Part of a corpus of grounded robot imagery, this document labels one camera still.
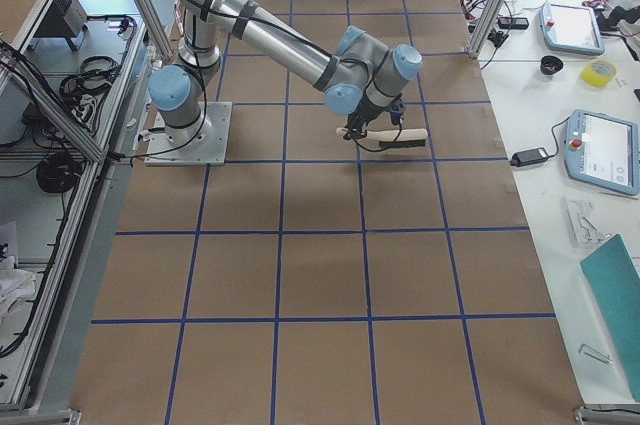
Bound blue teach pendant near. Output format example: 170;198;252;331
564;109;639;196

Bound beige hand brush black bristles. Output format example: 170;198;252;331
336;127;428;150

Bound black power adapter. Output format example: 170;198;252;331
509;147;550;168

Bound hex key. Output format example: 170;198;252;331
578;343;612;364

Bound yellow tape roll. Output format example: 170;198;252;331
580;59;617;88

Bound silver robot arm holding brush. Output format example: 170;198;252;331
178;0;428;151

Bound blue teach pendant far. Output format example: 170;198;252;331
539;2;604;56

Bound blue teach pendant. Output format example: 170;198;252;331
539;2;604;56
564;109;639;196

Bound brush arm base plate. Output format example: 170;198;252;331
144;101;232;166

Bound black gripper with brush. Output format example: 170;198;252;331
344;94;391;141

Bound clear plastic bag with parts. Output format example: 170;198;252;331
561;197;613;249

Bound teal folder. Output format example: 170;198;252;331
580;234;639;402

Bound black coiled cables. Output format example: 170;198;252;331
35;150;84;196

